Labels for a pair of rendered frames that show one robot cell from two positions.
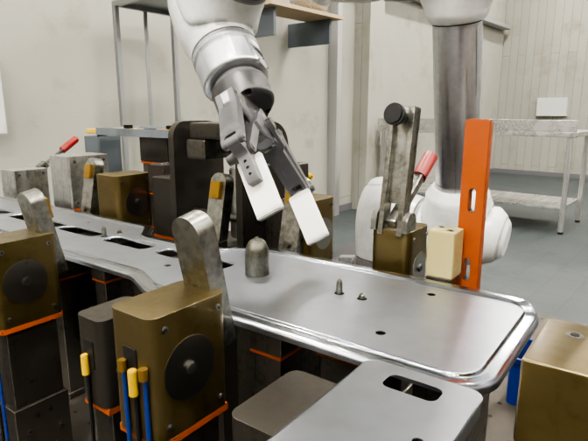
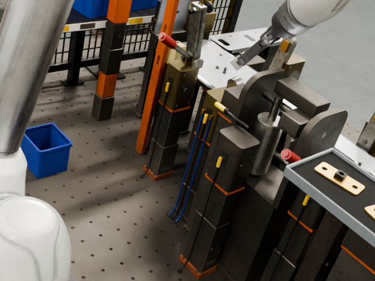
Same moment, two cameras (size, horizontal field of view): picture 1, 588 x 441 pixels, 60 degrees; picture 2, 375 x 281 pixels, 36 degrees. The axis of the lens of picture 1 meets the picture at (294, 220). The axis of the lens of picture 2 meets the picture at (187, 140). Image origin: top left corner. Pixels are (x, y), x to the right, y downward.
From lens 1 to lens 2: 2.07 m
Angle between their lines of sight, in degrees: 135
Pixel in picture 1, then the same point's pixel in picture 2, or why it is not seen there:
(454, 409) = (218, 36)
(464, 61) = not seen: outside the picture
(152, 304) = (294, 57)
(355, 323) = (226, 59)
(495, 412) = (82, 166)
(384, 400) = (232, 42)
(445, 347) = (205, 45)
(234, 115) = not seen: hidden behind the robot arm
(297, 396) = not seen: hidden behind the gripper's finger
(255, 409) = (259, 59)
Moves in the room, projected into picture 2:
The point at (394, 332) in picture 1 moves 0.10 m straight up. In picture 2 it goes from (216, 53) to (225, 22)
